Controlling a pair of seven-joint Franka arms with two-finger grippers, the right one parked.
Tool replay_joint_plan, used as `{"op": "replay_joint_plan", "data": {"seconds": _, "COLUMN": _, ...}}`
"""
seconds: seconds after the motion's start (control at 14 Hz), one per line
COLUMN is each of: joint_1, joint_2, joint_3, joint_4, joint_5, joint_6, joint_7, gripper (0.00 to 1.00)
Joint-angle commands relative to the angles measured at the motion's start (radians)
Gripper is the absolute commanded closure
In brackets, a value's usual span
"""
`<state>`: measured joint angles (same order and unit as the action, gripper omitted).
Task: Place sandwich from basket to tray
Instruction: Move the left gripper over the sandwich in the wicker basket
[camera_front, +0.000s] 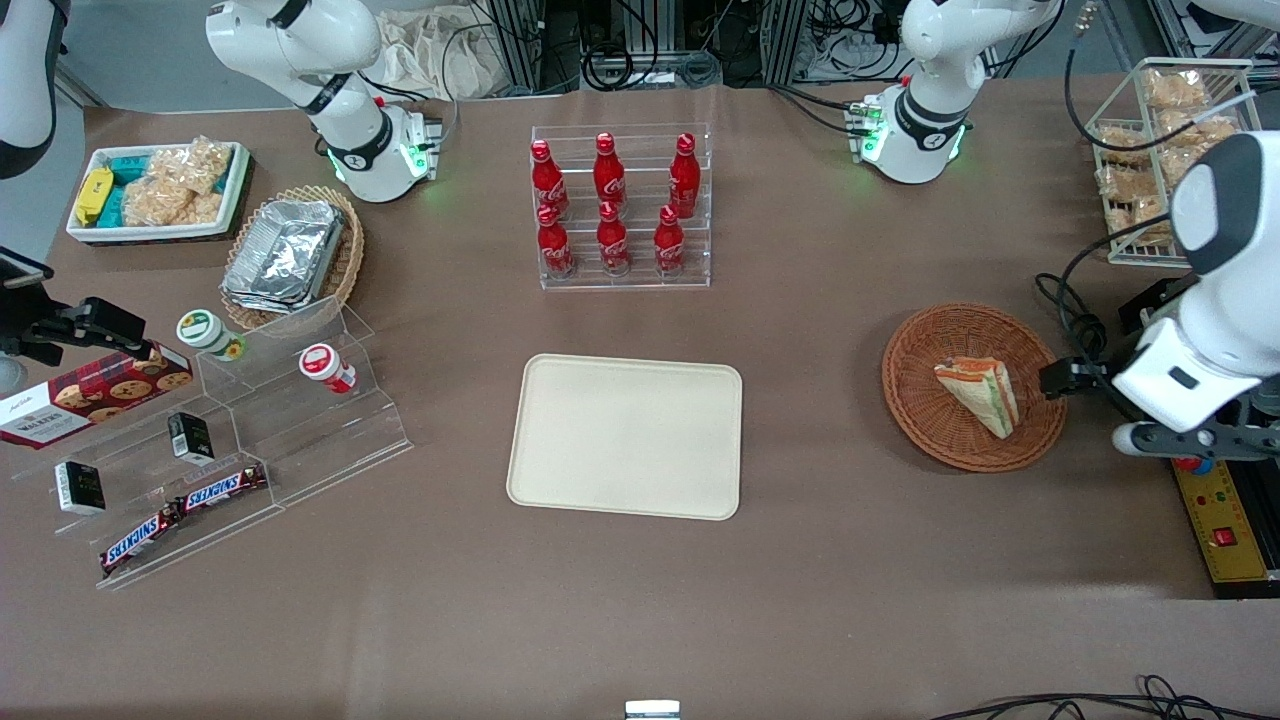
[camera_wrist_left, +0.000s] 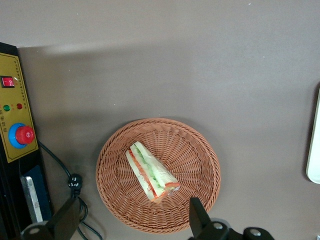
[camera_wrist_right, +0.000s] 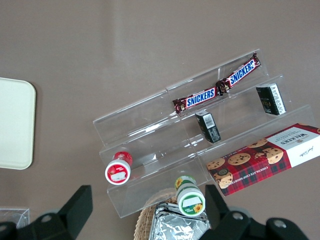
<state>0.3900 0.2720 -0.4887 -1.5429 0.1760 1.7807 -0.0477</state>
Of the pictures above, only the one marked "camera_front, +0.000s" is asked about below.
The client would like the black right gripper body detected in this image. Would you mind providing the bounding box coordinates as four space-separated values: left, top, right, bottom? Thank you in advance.
0 298 67 368

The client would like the wrapped triangle sandwich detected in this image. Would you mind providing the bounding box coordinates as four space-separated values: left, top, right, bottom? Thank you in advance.
934 356 1022 442

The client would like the round brown wicker basket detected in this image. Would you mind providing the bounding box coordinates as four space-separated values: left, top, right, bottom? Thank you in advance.
881 303 1069 474

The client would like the oval light wicker basket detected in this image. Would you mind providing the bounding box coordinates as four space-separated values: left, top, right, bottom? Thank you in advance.
221 184 367 332

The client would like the beige plastic tray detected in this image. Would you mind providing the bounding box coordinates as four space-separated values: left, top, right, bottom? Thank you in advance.
505 353 745 523

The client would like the red tartan cookie box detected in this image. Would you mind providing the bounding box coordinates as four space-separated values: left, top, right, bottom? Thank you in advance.
0 342 195 452

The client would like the white rectangular snack bin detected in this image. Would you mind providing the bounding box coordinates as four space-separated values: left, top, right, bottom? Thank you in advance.
65 141 252 245

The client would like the green lid yogurt cup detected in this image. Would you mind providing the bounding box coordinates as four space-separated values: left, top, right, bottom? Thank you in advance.
176 309 247 364

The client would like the yellow snack pack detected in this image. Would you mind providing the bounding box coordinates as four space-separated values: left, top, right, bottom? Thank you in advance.
74 166 115 228

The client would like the yellow control box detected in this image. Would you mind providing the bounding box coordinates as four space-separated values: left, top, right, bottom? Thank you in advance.
1171 457 1272 587

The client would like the clear bag of crackers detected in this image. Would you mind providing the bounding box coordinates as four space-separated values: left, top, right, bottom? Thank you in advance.
1097 165 1172 247
1142 67 1214 112
1158 114 1242 187
184 138 235 197
124 150 198 228
1094 120 1152 167

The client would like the small black box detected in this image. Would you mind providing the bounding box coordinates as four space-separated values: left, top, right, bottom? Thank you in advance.
166 410 216 467
54 460 107 517

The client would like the teal snack pack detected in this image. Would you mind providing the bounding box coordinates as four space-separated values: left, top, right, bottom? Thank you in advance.
100 153 152 229

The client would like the clear acrylic step shelf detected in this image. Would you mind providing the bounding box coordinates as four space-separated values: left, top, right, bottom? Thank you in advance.
8 355 288 592
194 294 414 508

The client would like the aluminium foil container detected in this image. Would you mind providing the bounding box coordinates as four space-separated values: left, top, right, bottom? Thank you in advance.
221 199 347 317

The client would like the Snickers chocolate bar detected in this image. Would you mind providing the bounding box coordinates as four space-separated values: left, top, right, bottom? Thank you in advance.
179 462 270 515
99 504 185 577

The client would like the red lid yogurt cup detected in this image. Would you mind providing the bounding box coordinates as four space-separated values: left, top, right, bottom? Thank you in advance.
297 342 359 395

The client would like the red cola bottle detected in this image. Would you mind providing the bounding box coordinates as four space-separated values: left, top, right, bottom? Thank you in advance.
529 139 571 219
536 204 577 280
653 204 688 277
596 201 632 278
593 131 628 209
667 132 702 219

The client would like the white cloth bag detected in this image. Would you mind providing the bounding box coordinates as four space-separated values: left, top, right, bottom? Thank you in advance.
374 8 503 102

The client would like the clear acrylic bottle rack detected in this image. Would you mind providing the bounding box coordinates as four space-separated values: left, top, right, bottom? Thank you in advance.
529 122 714 292

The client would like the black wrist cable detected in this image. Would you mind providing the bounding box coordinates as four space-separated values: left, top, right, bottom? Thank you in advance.
1034 214 1183 367

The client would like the white wire basket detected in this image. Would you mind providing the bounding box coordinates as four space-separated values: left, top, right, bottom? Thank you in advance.
1084 57 1263 270

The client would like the thick dark cable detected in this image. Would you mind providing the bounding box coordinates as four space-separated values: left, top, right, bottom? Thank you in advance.
1062 0 1113 153

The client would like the thin black cable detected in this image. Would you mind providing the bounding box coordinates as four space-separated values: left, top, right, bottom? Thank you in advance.
928 674 1280 720

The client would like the black arm base cable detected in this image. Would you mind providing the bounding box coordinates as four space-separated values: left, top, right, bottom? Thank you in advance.
355 20 463 133
768 80 873 137

